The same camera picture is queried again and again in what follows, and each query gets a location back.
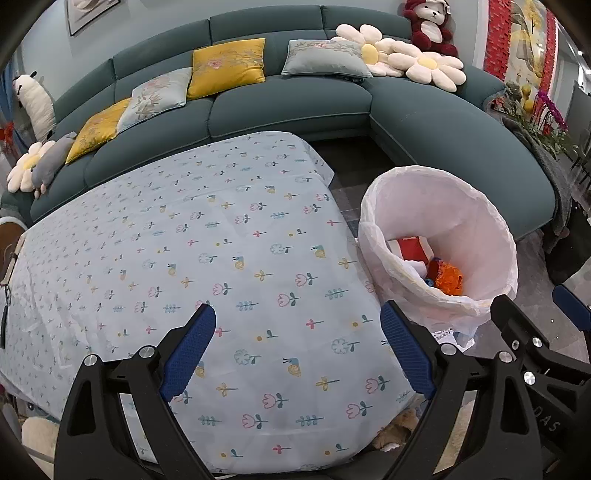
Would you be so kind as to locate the light blue embroidered cushion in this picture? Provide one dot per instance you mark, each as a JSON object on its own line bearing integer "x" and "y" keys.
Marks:
{"x": 152, "y": 99}
{"x": 323, "y": 60}

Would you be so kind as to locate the white flower cushion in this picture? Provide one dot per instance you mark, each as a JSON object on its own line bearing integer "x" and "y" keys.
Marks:
{"x": 427, "y": 69}
{"x": 27, "y": 166}
{"x": 364, "y": 48}

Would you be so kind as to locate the white fluffy cushion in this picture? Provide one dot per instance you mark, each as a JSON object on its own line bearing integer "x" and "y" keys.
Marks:
{"x": 39, "y": 437}

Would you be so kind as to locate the potted flowering plants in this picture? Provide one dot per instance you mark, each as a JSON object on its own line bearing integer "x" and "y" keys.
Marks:
{"x": 545, "y": 120}

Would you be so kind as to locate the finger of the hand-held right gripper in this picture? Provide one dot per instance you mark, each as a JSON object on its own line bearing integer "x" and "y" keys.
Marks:
{"x": 521, "y": 327}
{"x": 572, "y": 304}

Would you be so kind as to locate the white panda plush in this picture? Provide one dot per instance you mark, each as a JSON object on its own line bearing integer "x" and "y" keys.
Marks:
{"x": 34, "y": 106}

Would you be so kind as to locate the teal corner sofa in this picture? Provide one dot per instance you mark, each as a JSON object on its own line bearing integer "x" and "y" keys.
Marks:
{"x": 286, "y": 101}

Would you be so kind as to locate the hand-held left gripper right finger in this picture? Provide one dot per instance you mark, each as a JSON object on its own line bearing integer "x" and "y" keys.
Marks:
{"x": 408, "y": 350}

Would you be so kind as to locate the framed abstract wall picture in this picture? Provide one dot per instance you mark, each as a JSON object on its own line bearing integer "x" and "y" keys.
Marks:
{"x": 92, "y": 16}

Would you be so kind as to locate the bin with white liner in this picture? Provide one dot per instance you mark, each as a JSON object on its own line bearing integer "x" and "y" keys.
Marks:
{"x": 461, "y": 217}

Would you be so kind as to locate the small orange plastic bag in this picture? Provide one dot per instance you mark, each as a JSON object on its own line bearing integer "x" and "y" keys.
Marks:
{"x": 448, "y": 279}

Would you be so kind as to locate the yellow embroidered cushion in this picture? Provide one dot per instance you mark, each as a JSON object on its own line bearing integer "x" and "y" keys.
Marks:
{"x": 226, "y": 69}
{"x": 97, "y": 131}

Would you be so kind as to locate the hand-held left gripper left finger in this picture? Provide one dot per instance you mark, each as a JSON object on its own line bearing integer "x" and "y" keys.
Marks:
{"x": 189, "y": 355}

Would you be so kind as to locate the white printed paper sheet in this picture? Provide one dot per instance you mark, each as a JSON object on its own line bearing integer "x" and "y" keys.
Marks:
{"x": 450, "y": 336}

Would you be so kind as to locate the red white bear plush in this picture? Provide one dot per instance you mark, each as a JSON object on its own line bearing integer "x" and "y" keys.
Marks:
{"x": 431, "y": 30}

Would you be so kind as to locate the grey knitted blanket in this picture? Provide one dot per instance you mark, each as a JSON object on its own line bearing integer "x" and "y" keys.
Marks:
{"x": 549, "y": 184}

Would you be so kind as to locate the round wooden disc white frame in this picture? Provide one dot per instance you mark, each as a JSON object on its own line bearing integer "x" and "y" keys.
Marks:
{"x": 7, "y": 249}

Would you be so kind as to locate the tan fluffy plush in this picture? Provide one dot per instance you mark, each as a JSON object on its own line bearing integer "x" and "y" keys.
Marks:
{"x": 397, "y": 430}

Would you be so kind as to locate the red gold wall hanging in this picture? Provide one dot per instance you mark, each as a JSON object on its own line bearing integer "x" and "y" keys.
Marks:
{"x": 508, "y": 41}

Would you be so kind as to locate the red white paper cup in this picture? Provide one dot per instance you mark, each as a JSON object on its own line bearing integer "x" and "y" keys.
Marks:
{"x": 412, "y": 250}

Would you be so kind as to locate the black suitcase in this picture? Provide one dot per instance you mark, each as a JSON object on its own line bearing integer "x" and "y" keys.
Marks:
{"x": 570, "y": 240}

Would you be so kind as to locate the grey plush toy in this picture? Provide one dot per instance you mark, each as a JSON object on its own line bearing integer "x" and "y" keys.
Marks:
{"x": 53, "y": 161}

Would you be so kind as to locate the blue curtain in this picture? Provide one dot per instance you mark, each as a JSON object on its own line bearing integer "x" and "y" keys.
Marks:
{"x": 7, "y": 106}

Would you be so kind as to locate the floral light blue tablecloth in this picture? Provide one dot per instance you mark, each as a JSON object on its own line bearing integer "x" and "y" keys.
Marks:
{"x": 184, "y": 207}

